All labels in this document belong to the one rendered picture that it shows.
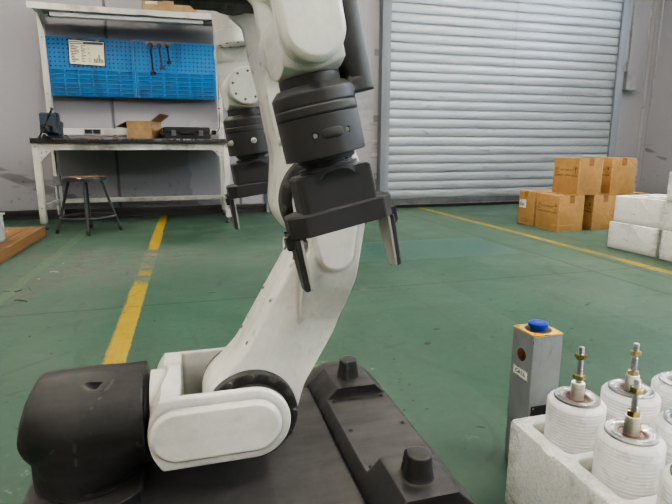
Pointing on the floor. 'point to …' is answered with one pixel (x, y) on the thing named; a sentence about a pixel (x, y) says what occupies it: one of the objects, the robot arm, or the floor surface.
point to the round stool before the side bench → (86, 202)
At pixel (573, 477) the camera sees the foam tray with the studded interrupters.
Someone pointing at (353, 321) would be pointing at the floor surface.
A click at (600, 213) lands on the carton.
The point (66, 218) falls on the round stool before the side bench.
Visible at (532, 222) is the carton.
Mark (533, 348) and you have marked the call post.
